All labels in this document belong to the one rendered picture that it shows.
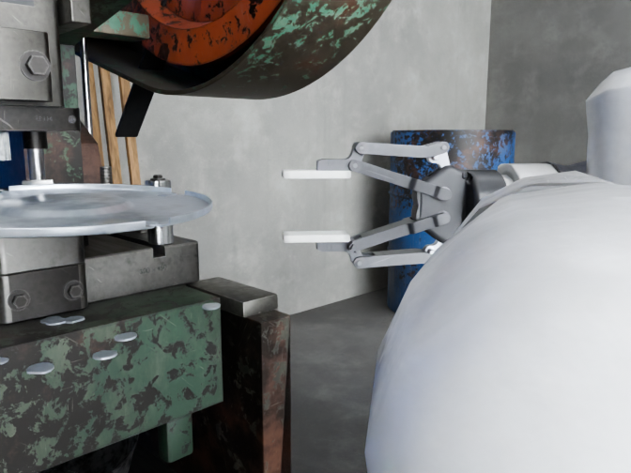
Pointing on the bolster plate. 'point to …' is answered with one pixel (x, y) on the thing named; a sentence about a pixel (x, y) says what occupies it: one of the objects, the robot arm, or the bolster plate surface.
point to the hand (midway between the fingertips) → (311, 205)
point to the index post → (159, 236)
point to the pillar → (37, 164)
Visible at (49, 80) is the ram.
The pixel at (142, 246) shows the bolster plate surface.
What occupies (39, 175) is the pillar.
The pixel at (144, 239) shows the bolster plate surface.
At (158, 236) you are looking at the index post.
